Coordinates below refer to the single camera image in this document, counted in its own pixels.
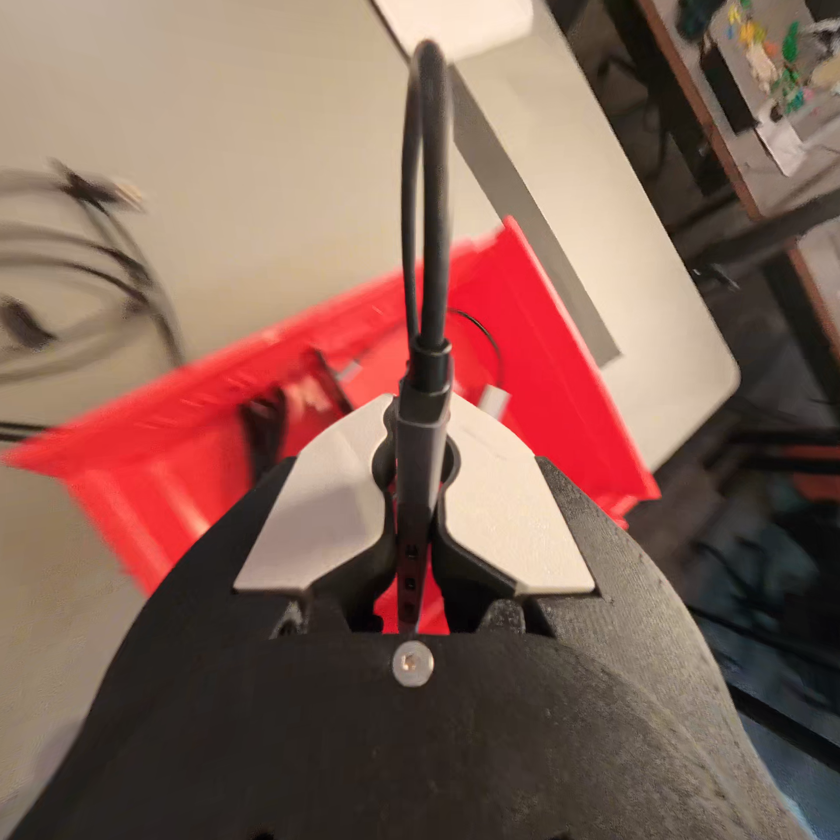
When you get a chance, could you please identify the black braided usb-c cable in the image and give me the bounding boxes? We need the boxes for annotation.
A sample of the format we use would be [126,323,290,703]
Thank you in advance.
[0,157,189,442]

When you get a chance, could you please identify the red plastic bin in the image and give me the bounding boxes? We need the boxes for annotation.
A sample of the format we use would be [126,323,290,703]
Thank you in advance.
[0,217,661,636]

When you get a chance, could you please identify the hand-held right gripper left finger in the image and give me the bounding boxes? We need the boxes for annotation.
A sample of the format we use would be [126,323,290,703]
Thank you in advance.
[233,394,399,621]

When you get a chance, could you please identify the grey usb hub with cable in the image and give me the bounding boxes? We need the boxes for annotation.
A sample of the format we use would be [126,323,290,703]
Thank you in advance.
[392,38,455,636]

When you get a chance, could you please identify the thin black cable white plug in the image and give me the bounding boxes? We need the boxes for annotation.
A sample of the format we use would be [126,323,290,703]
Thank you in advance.
[453,310,514,422]

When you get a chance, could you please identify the wooden workbench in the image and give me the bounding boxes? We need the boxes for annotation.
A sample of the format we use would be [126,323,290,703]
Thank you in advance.
[635,0,840,223]

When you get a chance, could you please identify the colourful toy pieces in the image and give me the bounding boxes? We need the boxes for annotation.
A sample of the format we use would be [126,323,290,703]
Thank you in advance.
[718,0,824,129]

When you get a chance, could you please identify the black bin divider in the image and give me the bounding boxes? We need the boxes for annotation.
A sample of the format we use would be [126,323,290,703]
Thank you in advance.
[314,350,353,418]

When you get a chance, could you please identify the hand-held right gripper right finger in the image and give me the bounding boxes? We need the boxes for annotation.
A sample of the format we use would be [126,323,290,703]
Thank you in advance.
[432,402,598,621]

